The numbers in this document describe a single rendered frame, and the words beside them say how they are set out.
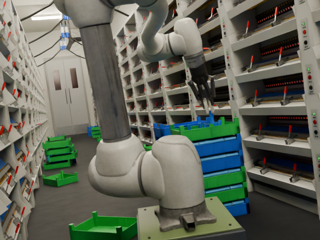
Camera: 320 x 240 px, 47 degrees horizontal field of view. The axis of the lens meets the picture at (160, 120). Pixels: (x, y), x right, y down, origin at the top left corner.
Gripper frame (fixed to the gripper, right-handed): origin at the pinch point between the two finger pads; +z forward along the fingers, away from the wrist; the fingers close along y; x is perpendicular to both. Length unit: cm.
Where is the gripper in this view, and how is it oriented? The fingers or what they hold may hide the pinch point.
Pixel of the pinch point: (208, 105)
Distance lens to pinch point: 172.6
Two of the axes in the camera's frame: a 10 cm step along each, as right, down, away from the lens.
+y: 8.7, -1.3, -4.7
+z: 3.1, 8.9, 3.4
